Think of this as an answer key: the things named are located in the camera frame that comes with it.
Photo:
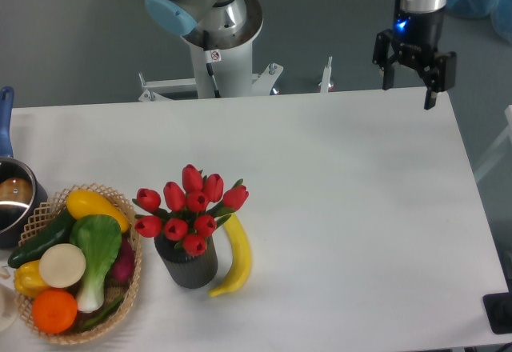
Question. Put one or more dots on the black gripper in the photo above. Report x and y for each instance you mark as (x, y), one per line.
(414, 43)

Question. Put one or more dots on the red tulip bouquet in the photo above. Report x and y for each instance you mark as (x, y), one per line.
(187, 214)

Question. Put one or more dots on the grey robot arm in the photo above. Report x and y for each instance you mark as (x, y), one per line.
(197, 9)

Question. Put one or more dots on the dark grey ribbed vase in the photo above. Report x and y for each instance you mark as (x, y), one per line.
(187, 271)

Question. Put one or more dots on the yellow banana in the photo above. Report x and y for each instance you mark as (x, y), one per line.
(241, 264)

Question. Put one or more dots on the black device at edge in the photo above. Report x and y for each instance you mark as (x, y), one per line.
(498, 312)

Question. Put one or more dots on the purple red onion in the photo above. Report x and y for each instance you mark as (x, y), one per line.
(123, 267)

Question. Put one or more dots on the green bok choy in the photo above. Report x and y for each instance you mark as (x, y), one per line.
(99, 238)

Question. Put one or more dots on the yellow squash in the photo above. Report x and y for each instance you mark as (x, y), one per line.
(81, 203)

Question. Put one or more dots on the dark green cucumber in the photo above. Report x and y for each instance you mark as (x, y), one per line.
(56, 232)

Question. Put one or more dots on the green chili pepper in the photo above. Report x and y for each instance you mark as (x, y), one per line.
(101, 316)

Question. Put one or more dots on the white round radish slice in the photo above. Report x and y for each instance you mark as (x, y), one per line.
(62, 265)

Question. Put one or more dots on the woven wicker basket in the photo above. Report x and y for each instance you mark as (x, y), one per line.
(124, 292)

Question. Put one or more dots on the orange fruit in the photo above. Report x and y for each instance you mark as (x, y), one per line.
(54, 311)

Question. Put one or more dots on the yellow bell pepper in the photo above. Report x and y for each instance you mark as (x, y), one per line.
(28, 281)

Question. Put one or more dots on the white garlic piece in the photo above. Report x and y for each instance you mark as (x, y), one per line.
(4, 273)

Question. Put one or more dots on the white table frame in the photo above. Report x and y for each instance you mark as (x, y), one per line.
(495, 151)

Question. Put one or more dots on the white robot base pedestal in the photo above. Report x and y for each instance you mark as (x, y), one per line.
(221, 51)

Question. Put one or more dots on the blue handled saucepan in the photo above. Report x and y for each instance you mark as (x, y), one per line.
(21, 192)

